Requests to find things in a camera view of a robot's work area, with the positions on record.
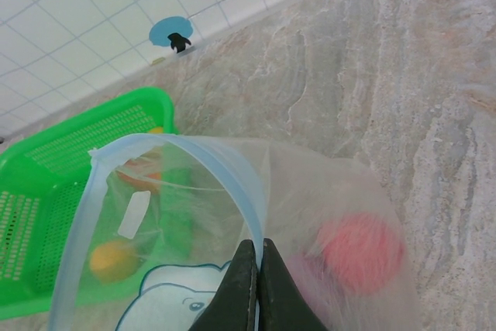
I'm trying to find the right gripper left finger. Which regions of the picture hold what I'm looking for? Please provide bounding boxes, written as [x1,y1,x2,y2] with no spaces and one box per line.
[188,239,260,331]

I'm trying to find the clear zip-top bag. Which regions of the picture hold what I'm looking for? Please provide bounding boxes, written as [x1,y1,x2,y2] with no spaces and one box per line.
[48,133,422,331]

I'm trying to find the blue circle penguin sticker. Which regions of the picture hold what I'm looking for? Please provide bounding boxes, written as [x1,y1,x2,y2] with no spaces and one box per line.
[149,15,194,54]

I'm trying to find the green plastic basket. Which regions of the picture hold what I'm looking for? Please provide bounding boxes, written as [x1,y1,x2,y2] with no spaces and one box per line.
[0,86,179,319]

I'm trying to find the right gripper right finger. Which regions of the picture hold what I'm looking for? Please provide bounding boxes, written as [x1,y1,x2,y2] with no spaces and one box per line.
[258,237,327,331]

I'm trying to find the red toy food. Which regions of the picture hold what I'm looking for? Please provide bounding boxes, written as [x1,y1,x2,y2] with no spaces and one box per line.
[115,158,164,195]

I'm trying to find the yellow toy fruit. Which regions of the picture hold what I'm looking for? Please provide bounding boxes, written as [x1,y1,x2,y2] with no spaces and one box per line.
[88,240,143,284]

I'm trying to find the dark red toy fruit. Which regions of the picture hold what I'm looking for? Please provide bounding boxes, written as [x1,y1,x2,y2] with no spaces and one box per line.
[315,212,406,297]

